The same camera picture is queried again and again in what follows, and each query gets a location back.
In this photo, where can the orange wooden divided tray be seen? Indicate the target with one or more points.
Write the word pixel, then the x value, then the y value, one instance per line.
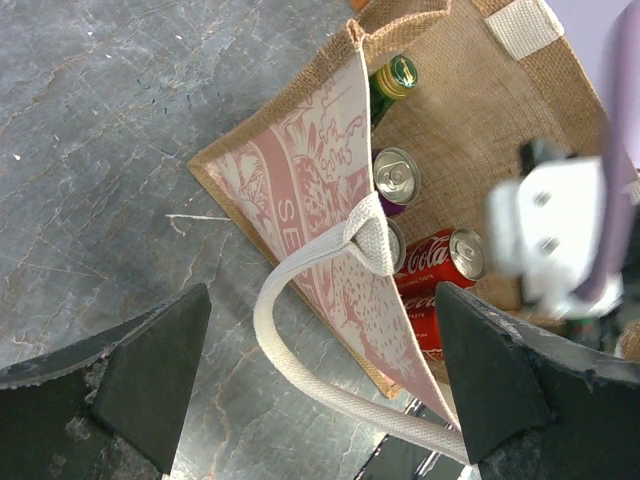
pixel 358 5

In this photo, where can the purple soda can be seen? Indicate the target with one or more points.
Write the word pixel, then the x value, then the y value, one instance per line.
pixel 397 245
pixel 396 178

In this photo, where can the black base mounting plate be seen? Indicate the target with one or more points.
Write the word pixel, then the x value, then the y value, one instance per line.
pixel 395 459

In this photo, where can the red cola can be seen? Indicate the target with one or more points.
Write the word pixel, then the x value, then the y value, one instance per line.
pixel 454 255
pixel 421 311

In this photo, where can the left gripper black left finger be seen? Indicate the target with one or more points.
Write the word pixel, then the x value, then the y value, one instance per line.
pixel 111 406

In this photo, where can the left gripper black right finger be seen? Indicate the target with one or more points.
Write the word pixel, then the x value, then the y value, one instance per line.
pixel 532 404

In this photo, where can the green glass bottle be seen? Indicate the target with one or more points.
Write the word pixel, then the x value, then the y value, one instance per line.
pixel 393 82

